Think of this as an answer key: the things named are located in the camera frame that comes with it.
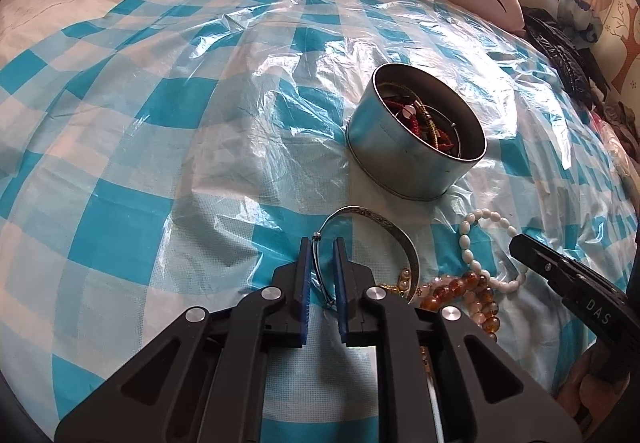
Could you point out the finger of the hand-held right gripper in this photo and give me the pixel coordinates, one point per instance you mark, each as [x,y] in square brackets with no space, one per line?
[545,263]

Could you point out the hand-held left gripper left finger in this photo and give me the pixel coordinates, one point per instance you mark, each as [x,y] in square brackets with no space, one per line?
[303,283]

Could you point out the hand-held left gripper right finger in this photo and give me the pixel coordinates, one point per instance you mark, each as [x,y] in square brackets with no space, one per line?
[340,283]

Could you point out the silver bangle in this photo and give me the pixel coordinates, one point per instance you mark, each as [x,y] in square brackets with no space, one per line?
[407,243]

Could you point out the round metal tin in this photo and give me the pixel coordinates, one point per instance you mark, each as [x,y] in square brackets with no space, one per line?
[390,153]

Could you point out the person's right hand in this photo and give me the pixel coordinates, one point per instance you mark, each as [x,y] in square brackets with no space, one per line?
[580,385]

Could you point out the clear plastic bag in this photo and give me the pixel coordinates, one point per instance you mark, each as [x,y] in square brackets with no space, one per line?
[622,153]

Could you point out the pile of clothes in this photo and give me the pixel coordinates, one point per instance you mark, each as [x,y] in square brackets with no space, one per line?
[617,115]

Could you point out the blue checked plastic sheet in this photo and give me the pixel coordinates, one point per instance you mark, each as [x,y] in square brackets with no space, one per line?
[175,148]

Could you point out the black plastic bag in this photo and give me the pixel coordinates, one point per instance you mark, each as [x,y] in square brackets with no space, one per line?
[565,53]

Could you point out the tree wall sticker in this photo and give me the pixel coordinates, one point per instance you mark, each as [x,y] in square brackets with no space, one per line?
[625,43]

